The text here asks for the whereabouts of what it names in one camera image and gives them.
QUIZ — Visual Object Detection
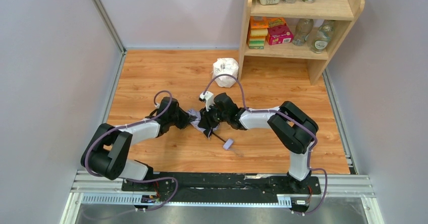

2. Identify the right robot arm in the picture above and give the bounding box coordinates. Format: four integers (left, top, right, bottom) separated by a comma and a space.
197, 91, 319, 181

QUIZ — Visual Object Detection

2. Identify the lavender folding umbrella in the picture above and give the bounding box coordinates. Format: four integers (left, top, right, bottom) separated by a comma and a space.
187, 108, 244, 157

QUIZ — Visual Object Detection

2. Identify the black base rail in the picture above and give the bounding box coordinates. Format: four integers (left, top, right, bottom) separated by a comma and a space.
122, 172, 322, 203

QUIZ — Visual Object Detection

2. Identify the clear glass bottle left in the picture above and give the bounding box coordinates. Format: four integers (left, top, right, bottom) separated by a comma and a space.
292, 19, 314, 46

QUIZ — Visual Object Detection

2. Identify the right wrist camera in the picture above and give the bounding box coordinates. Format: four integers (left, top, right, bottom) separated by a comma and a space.
199, 91, 215, 111

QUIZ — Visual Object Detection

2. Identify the stacked sponges pack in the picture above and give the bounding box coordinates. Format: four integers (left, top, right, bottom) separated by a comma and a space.
247, 28, 268, 49

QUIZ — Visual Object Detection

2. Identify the orange snack box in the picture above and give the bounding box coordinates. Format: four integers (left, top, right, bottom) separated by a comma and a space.
249, 16, 287, 29

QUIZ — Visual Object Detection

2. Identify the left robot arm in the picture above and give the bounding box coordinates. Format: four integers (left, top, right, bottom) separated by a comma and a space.
81, 97, 196, 182

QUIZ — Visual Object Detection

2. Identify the clear glass bottle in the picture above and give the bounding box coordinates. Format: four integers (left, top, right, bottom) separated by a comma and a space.
310, 20, 336, 53
292, 19, 314, 46

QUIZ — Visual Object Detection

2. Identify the red snack box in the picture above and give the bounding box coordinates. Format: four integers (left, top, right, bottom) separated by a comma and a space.
266, 25, 294, 45

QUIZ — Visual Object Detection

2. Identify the wooden shelf unit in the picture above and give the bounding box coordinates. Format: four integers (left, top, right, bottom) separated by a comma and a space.
238, 0, 366, 86

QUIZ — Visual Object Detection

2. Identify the clear glass bottle right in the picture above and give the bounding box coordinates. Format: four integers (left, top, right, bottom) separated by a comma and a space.
310, 20, 336, 53

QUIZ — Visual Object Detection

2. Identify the white crumpled paper bag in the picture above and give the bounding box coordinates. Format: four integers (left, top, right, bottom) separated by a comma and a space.
212, 58, 239, 88

